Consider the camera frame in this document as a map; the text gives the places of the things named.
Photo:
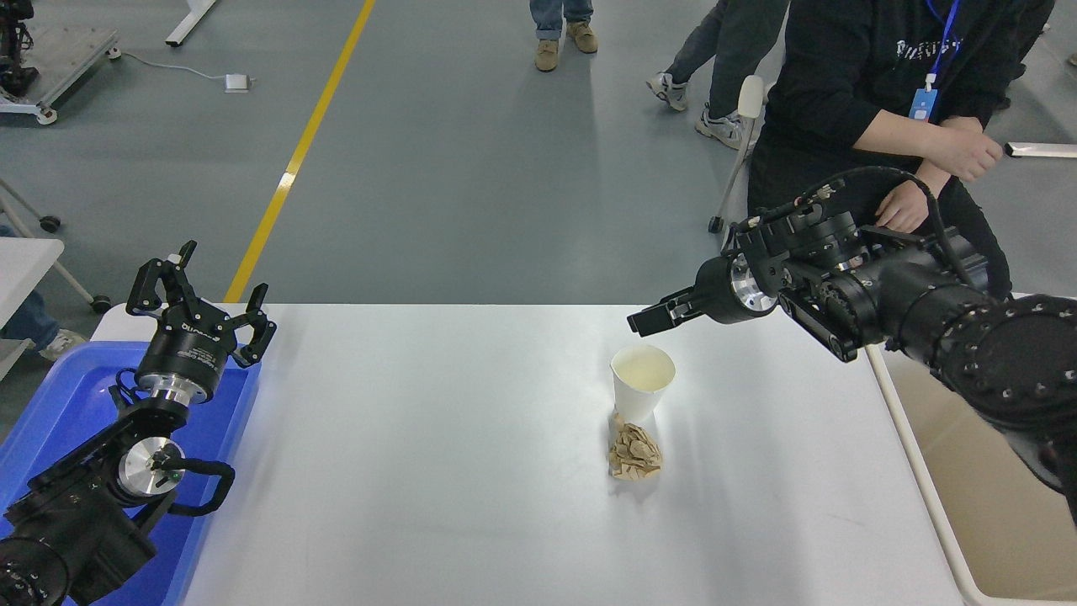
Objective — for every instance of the black equipment on platform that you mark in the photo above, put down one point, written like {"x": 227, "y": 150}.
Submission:
{"x": 15, "y": 50}

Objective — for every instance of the large pale bin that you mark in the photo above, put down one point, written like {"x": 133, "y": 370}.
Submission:
{"x": 993, "y": 522}

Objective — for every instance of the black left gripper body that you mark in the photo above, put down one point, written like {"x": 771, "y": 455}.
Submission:
{"x": 187, "y": 349}

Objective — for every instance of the tan paper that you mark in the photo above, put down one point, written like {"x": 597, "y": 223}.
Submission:
{"x": 635, "y": 454}

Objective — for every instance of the white wheeled side table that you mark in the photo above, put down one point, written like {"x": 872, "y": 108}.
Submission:
{"x": 21, "y": 269}

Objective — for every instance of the white paper cup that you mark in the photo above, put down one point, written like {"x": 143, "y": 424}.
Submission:
{"x": 644, "y": 374}

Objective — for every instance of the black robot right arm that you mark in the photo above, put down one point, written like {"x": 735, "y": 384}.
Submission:
{"x": 925, "y": 311}

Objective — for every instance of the person's left forearm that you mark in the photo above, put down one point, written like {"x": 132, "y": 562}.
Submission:
{"x": 934, "y": 175}

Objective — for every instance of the grey wheeled platform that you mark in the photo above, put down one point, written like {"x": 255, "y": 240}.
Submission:
{"x": 71, "y": 50}

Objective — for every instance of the person with grey sneakers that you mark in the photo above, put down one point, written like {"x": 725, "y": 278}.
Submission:
{"x": 732, "y": 50}

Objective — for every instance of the person with blue badge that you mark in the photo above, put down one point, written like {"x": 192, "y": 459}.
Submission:
{"x": 841, "y": 76}

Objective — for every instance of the person's left hand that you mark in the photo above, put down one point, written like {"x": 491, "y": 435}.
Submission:
{"x": 902, "y": 209}

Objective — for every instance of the grey wheeled office chair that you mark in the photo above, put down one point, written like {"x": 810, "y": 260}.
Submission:
{"x": 750, "y": 97}

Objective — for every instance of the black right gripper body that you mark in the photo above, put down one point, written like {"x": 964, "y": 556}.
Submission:
{"x": 715, "y": 290}

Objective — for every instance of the white desk leg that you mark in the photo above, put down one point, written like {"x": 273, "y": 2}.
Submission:
{"x": 189, "y": 21}

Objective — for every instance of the person's right forearm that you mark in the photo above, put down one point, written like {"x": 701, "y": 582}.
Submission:
{"x": 904, "y": 135}

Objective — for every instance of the person's right hand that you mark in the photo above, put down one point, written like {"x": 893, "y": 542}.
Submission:
{"x": 972, "y": 151}

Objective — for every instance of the blue plastic tray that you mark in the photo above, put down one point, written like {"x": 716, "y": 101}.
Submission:
{"x": 59, "y": 404}

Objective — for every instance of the white floor rail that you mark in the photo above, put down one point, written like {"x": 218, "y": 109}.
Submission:
{"x": 1043, "y": 150}

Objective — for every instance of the person with tan shoes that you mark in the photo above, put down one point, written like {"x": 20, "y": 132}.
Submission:
{"x": 547, "y": 55}

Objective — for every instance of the person with white sneakers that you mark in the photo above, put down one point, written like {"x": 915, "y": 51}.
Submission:
{"x": 25, "y": 320}

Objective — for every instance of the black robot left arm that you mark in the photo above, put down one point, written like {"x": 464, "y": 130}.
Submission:
{"x": 76, "y": 513}

